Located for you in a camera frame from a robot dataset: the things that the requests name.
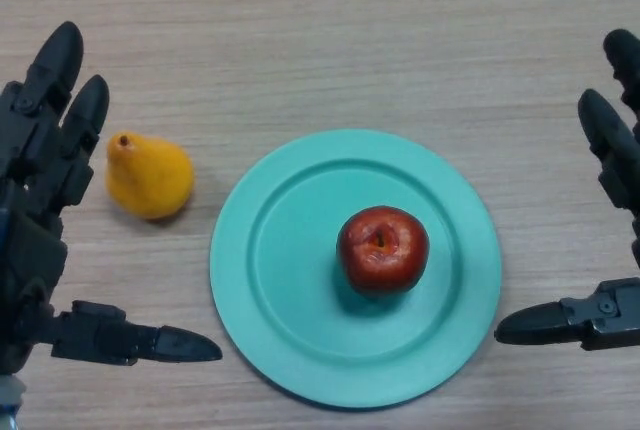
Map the red apple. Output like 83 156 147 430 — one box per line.
336 205 431 297

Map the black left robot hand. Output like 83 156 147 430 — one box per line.
0 20 224 377

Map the green round plate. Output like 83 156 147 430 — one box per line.
209 129 503 410

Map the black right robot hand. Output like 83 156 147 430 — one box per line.
493 28 640 352

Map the yellow pear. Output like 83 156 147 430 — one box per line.
105 130 195 221

